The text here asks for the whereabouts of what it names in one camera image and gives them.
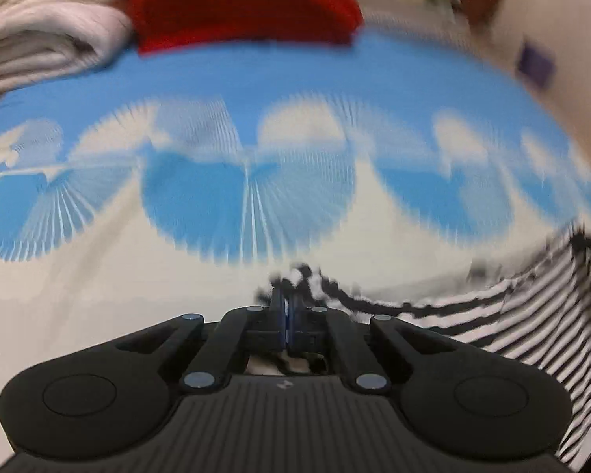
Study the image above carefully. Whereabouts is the folded red blanket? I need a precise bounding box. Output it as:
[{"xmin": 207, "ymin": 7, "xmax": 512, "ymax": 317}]
[{"xmin": 128, "ymin": 0, "xmax": 365, "ymax": 56}]

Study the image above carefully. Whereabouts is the striped and white sweater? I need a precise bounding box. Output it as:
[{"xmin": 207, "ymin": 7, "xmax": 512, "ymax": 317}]
[{"xmin": 249, "ymin": 224, "xmax": 591, "ymax": 470}]

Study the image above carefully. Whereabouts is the purple box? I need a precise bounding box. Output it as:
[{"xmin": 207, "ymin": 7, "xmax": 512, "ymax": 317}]
[{"xmin": 515, "ymin": 41, "xmax": 558, "ymax": 92}]

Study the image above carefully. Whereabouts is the folded cream blanket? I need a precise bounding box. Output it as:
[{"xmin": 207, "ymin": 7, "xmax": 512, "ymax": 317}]
[{"xmin": 0, "ymin": 0, "xmax": 145, "ymax": 100}]

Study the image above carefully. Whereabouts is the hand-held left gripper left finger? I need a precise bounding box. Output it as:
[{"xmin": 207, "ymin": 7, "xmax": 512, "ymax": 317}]
[{"xmin": 113, "ymin": 283, "xmax": 289, "ymax": 392}]

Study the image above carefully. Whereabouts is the blue leaf printed bed sheet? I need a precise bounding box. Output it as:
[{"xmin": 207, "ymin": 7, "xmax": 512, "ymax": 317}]
[{"xmin": 0, "ymin": 24, "xmax": 591, "ymax": 405}]

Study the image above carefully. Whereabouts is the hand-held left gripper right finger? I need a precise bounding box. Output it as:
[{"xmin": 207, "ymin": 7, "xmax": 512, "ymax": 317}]
[{"xmin": 286, "ymin": 296, "xmax": 454, "ymax": 392}]

